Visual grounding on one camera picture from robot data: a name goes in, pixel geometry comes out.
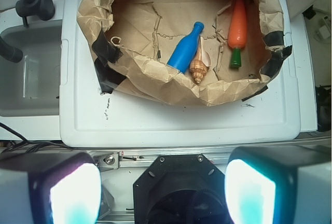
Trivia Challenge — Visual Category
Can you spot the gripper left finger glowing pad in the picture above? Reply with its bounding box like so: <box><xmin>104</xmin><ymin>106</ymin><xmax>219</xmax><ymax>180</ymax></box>
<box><xmin>1</xmin><ymin>152</ymin><xmax>102</xmax><ymax>223</ymax></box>

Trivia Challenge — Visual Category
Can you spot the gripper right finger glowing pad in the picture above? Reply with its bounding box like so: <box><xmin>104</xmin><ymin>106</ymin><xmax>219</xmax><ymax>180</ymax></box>
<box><xmin>225</xmin><ymin>145</ymin><xmax>331</xmax><ymax>223</ymax></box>

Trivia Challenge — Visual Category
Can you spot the blue plastic bottle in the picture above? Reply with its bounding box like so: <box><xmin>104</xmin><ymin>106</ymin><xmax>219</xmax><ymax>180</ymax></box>
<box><xmin>167</xmin><ymin>22</ymin><xmax>204</xmax><ymax>74</ymax></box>

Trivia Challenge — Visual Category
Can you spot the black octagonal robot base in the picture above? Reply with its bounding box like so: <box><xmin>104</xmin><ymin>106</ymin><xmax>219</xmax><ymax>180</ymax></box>
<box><xmin>133</xmin><ymin>154</ymin><xmax>233</xmax><ymax>223</ymax></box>

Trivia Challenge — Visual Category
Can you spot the white plastic lid tray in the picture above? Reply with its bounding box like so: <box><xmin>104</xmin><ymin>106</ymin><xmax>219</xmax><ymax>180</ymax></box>
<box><xmin>60</xmin><ymin>0</ymin><xmax>301</xmax><ymax>148</ymax></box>

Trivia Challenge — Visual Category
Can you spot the tan spiral seashell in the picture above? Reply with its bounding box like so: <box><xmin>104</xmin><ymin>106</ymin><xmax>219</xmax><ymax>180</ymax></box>
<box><xmin>189</xmin><ymin>36</ymin><xmax>212</xmax><ymax>85</ymax></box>

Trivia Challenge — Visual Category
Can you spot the orange toy carrot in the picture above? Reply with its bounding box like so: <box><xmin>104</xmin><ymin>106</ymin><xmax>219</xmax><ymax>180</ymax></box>
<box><xmin>227</xmin><ymin>0</ymin><xmax>247</xmax><ymax>68</ymax></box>

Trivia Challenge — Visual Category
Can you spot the brown paper bag basket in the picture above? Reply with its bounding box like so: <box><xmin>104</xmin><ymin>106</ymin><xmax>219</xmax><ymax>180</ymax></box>
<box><xmin>77</xmin><ymin>0</ymin><xmax>292</xmax><ymax>106</ymax></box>

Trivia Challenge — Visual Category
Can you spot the aluminium extrusion rail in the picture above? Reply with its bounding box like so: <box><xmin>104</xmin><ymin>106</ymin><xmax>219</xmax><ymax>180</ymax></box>
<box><xmin>88</xmin><ymin>135</ymin><xmax>332</xmax><ymax>169</ymax></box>

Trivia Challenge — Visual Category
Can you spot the metal corner bracket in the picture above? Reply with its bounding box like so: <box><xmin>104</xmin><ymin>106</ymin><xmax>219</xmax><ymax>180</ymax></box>
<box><xmin>93</xmin><ymin>152</ymin><xmax>120</xmax><ymax>172</ymax></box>

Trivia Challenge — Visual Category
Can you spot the black cable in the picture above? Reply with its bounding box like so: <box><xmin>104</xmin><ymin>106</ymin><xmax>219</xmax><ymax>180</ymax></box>
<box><xmin>0</xmin><ymin>122</ymin><xmax>68</xmax><ymax>154</ymax></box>

